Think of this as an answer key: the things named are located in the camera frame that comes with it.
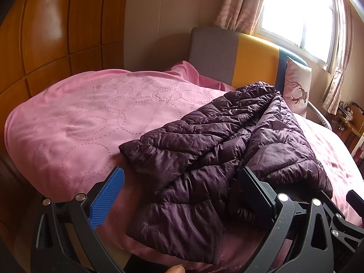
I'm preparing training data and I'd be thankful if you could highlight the pink curtain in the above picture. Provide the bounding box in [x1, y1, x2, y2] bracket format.
[213, 0, 264, 35]
[322, 0, 354, 115]

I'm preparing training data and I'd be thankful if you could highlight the white deer print pillow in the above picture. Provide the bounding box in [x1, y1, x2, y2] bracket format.
[283, 57, 312, 118]

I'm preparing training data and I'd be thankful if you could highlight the grey yellow blue headboard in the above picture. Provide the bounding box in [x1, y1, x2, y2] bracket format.
[188, 27, 308, 92]

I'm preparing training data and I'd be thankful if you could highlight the person's left hand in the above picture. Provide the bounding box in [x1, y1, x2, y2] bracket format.
[165, 264, 186, 273]

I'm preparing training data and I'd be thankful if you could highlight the grey curved bed rail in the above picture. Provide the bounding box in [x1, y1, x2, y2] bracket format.
[307, 101, 332, 131]

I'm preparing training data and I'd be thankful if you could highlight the pink bed cover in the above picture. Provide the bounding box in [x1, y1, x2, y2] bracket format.
[4, 61, 363, 272]

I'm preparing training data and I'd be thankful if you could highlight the purple quilted down jacket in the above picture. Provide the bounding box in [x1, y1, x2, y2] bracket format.
[119, 82, 333, 265]

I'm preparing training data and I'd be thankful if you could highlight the left pink curtain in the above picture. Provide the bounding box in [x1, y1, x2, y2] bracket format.
[213, 0, 264, 35]

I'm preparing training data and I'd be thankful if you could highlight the right pink curtain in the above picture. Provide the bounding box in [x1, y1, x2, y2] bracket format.
[322, 0, 354, 115]

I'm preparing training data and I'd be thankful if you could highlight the wooden desk with clutter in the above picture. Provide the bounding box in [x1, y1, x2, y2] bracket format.
[331, 101, 363, 155]

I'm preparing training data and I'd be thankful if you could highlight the bright window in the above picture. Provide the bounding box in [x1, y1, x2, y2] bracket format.
[255, 0, 337, 70]

